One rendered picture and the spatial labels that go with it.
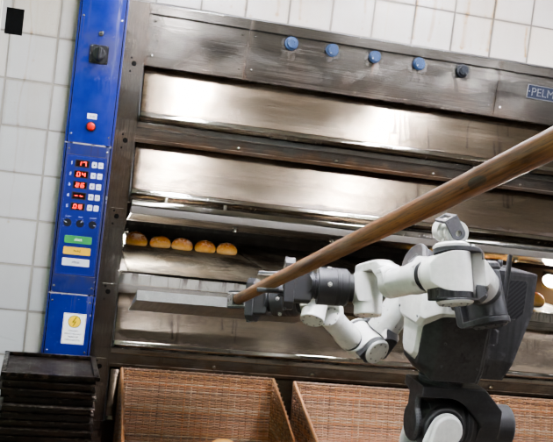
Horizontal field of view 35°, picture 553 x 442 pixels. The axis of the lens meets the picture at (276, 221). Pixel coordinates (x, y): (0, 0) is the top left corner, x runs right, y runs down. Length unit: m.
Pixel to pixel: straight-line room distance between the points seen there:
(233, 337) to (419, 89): 1.12
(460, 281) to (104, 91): 1.56
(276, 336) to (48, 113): 1.10
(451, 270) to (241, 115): 1.39
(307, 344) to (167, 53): 1.14
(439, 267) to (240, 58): 1.46
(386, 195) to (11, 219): 1.31
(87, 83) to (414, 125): 1.17
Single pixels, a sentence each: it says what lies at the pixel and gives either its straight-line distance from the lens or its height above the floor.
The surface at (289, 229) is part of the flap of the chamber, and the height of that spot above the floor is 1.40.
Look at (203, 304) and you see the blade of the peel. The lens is 2.50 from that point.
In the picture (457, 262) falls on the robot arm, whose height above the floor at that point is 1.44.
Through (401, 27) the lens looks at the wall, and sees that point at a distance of 3.22.
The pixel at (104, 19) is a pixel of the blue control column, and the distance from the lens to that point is 2.99.
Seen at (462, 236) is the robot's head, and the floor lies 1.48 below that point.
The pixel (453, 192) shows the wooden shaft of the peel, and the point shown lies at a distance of 1.04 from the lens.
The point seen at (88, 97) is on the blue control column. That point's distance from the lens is 2.97.
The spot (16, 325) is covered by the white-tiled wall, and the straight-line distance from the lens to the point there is 3.06.
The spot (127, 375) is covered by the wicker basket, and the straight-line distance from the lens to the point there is 3.08.
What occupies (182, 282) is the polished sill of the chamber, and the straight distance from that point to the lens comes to 3.04.
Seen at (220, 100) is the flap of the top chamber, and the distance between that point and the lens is 3.04.
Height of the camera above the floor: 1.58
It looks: 3 degrees down
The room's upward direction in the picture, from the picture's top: 7 degrees clockwise
